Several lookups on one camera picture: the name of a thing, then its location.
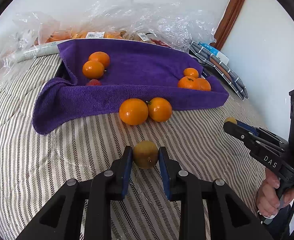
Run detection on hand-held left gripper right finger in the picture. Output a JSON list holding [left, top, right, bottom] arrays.
[[158, 146, 272, 240]]

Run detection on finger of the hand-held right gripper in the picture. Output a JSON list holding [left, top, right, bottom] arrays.
[[223, 123, 285, 156], [233, 120, 287, 147]]

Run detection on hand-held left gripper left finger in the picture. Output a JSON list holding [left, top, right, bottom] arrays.
[[17, 147, 133, 240]]

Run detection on olive green round kiwi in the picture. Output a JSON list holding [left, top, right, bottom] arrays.
[[132, 141, 159, 169]]

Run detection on orange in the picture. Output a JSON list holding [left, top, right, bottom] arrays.
[[82, 60, 105, 79], [196, 78, 212, 92], [119, 98, 149, 126], [183, 68, 199, 78], [147, 97, 173, 122], [88, 51, 110, 68], [178, 76, 200, 90]]

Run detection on purple towel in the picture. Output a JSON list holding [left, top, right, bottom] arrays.
[[32, 39, 229, 135]]

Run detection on person's right hand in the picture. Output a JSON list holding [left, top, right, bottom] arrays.
[[256, 167, 294, 218]]

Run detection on person's dark trousers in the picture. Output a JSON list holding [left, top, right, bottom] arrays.
[[267, 205, 291, 238]]

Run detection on folded blue checked cloth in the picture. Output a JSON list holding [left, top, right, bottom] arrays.
[[189, 41, 249, 100]]

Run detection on blue tissue pack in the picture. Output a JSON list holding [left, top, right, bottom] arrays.
[[198, 41, 229, 64]]

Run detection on clear bag of longans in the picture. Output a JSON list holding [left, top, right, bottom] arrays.
[[127, 31, 160, 44]]

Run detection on clear bag of oranges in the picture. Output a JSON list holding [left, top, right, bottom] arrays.
[[43, 29, 127, 43]]

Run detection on white tube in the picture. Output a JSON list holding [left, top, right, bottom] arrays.
[[10, 41, 62, 63]]

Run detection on crumpled clear plastic bag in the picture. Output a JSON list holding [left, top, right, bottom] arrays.
[[59, 0, 216, 53]]

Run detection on wooden door frame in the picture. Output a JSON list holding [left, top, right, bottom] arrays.
[[216, 0, 252, 50]]

